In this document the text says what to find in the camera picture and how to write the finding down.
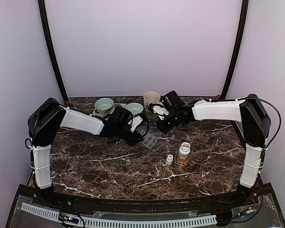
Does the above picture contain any clear plastic pill organizer box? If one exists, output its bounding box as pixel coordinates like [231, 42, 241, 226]
[136, 122, 162, 149]

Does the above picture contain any large orange label pill bottle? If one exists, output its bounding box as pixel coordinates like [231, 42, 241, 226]
[176, 142, 190, 163]

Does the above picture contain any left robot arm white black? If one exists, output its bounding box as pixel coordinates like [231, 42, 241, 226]
[25, 98, 148, 207]

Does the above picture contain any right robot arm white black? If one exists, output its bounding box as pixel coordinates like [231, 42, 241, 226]
[148, 91, 271, 188]

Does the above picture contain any left teal ceramic bowl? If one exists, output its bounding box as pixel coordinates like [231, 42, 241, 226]
[95, 98, 114, 114]

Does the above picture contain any teal ceramic bowl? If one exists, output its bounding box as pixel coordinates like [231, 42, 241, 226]
[95, 98, 114, 114]
[125, 103, 144, 116]

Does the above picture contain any right teal ceramic bowl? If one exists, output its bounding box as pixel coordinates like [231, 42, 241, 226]
[125, 103, 144, 116]

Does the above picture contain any square floral ceramic plate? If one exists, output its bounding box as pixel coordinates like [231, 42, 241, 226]
[92, 103, 127, 117]

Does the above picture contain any cream mug with coral pattern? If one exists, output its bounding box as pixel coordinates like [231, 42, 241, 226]
[143, 91, 161, 120]

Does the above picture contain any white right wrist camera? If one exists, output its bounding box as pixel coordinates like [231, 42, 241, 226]
[152, 104, 170, 117]

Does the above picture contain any black front rail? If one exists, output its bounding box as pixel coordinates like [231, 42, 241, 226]
[16, 183, 273, 214]

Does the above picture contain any right black frame post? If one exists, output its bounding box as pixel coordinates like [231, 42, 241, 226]
[220, 0, 249, 100]

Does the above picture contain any black frame post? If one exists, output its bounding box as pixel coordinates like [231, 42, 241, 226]
[38, 0, 68, 102]
[220, 0, 249, 100]

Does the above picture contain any white slotted cable duct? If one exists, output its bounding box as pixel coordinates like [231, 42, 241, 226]
[20, 202, 217, 228]

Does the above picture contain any left black frame post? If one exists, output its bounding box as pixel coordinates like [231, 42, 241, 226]
[38, 0, 68, 102]

